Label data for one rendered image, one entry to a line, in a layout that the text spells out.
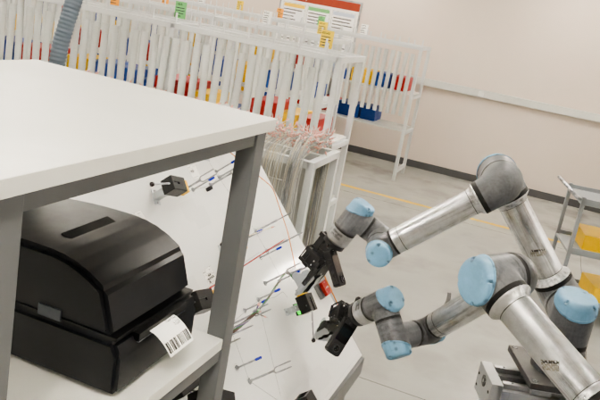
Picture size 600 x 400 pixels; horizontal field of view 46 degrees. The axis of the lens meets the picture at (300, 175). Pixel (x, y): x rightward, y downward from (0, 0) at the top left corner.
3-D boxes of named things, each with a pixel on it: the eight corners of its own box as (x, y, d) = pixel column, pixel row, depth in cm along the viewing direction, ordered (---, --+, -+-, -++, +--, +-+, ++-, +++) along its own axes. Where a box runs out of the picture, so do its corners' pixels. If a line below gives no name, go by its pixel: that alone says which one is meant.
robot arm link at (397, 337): (428, 349, 197) (415, 311, 201) (398, 355, 190) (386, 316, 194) (409, 357, 202) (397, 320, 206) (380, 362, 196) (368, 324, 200)
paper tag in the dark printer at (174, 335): (193, 339, 111) (195, 321, 110) (170, 357, 104) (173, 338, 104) (168, 330, 112) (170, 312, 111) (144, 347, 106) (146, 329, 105)
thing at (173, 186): (131, 186, 189) (155, 170, 185) (160, 190, 198) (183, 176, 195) (136, 201, 187) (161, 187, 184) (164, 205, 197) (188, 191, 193)
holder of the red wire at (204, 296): (145, 310, 171) (179, 293, 167) (179, 303, 183) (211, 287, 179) (152, 329, 170) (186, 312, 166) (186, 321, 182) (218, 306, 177)
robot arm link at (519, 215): (557, 334, 207) (472, 171, 201) (547, 313, 222) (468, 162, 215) (596, 318, 205) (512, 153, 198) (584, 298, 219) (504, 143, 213)
